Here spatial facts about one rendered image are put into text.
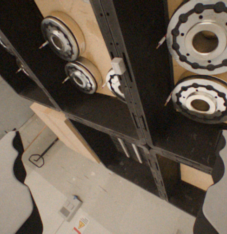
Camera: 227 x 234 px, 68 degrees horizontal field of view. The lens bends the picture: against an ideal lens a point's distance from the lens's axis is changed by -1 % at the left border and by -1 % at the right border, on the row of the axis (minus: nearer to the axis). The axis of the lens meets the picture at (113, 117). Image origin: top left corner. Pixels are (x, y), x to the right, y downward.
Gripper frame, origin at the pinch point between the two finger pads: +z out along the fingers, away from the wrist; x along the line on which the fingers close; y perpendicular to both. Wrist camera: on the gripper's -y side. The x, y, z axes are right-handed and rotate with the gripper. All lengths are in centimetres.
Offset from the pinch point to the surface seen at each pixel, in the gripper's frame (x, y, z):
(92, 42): -5.5, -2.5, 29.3
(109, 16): -0.8, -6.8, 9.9
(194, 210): 26, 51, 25
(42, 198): -163, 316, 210
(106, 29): -1.2, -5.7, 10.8
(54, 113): -30, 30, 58
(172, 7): 7.4, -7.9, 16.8
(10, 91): -195, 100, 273
